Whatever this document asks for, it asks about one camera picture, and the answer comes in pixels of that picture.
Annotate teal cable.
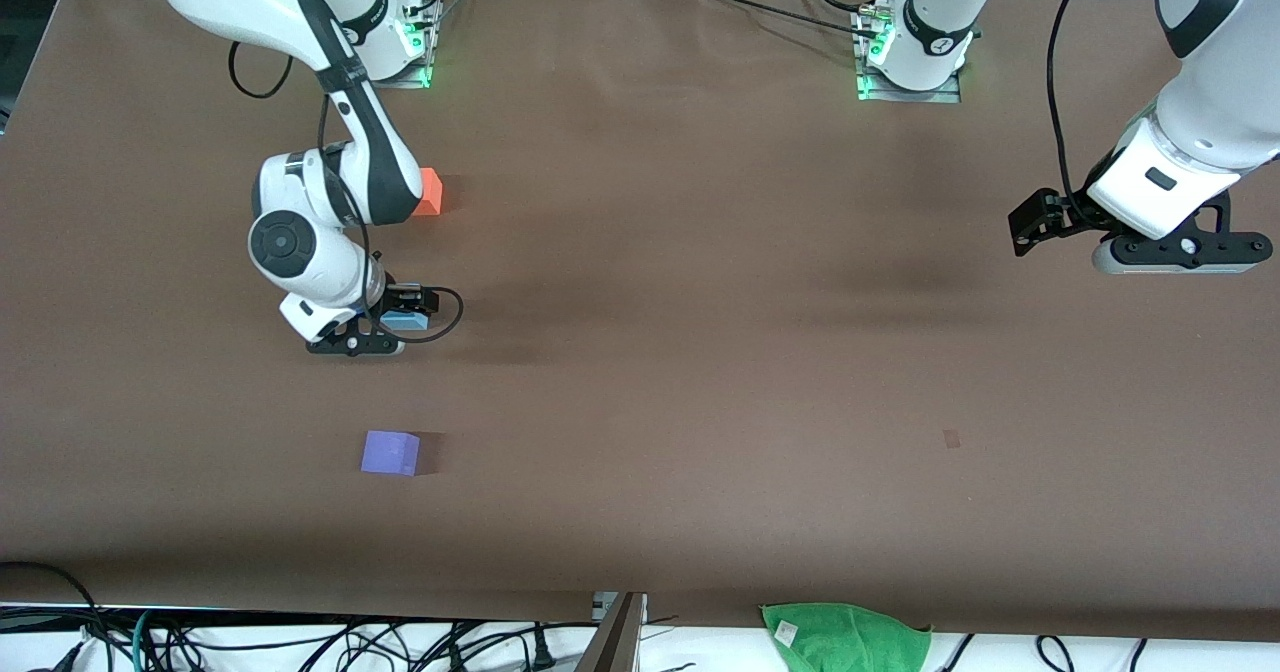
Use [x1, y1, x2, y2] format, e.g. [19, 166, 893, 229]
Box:
[128, 609, 157, 672]

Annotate purple foam block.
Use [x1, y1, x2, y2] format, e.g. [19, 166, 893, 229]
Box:
[360, 430, 421, 477]

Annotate green cloth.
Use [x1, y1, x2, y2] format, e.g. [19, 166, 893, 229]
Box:
[760, 602, 933, 672]

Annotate black looped floor cable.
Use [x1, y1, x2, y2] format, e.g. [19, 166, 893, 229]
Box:
[0, 560, 109, 672]

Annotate aluminium profile post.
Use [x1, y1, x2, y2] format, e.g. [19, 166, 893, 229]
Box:
[575, 592, 650, 672]

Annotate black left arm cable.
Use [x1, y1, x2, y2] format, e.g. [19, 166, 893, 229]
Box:
[1045, 0, 1107, 225]

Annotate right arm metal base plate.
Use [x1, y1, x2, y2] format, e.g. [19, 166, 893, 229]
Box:
[368, 0, 434, 90]

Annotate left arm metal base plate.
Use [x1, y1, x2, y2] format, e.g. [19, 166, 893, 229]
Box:
[855, 7, 963, 105]

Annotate brown table cover sheet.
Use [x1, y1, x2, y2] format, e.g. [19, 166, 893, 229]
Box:
[0, 0, 1280, 643]

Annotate black cable with plug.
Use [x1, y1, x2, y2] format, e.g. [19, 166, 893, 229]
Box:
[440, 620, 601, 671]

